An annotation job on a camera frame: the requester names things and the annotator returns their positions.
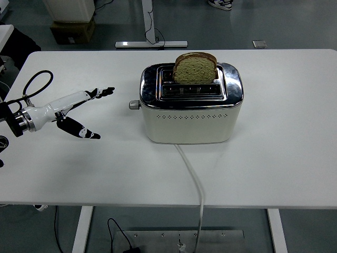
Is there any brown bread slice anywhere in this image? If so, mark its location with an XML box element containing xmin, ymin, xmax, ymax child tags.
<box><xmin>172</xmin><ymin>52</ymin><xmax>219</xmax><ymax>85</ymax></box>

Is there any white toaster power cord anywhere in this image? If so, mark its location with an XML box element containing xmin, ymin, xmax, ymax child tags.
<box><xmin>174</xmin><ymin>143</ymin><xmax>205</xmax><ymax>247</ymax></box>

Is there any thin black hanging cable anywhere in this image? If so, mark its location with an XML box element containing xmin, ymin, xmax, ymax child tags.
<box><xmin>54</xmin><ymin>206</ymin><xmax>64</xmax><ymax>253</ymax></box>

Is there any white side table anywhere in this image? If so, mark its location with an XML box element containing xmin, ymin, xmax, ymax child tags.
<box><xmin>0</xmin><ymin>24</ymin><xmax>15</xmax><ymax>53</ymax></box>

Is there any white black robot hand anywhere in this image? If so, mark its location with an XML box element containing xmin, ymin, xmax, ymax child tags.
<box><xmin>25</xmin><ymin>86</ymin><xmax>116</xmax><ymax>140</ymax></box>

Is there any white table leg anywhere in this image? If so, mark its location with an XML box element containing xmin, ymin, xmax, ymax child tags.
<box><xmin>266</xmin><ymin>208</ymin><xmax>289</xmax><ymax>253</ymax></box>
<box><xmin>71</xmin><ymin>206</ymin><xmax>94</xmax><ymax>253</ymax></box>

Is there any black cable on desk leg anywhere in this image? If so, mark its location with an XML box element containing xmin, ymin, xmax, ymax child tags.
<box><xmin>144</xmin><ymin>0</ymin><xmax>166</xmax><ymax>50</ymax></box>

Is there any black cable with adapter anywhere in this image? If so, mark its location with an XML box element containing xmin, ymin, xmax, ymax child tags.
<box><xmin>107</xmin><ymin>218</ymin><xmax>142</xmax><ymax>253</ymax></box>

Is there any brown cardboard box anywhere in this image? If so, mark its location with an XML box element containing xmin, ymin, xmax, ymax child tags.
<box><xmin>49</xmin><ymin>17</ymin><xmax>96</xmax><ymax>45</ymax></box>

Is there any white desk leg with foot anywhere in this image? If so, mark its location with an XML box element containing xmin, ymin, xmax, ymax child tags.
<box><xmin>115</xmin><ymin>0</ymin><xmax>189</xmax><ymax>49</ymax></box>

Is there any person's foot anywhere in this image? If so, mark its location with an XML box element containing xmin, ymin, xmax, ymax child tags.
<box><xmin>207</xmin><ymin>0</ymin><xmax>234</xmax><ymax>11</ymax></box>

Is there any white cabinet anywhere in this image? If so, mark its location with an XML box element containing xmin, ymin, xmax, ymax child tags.
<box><xmin>42</xmin><ymin>0</ymin><xmax>95</xmax><ymax>23</ymax></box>

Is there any cream and chrome toaster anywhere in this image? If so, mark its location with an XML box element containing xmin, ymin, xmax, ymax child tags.
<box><xmin>139</xmin><ymin>62</ymin><xmax>244</xmax><ymax>145</ymax></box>

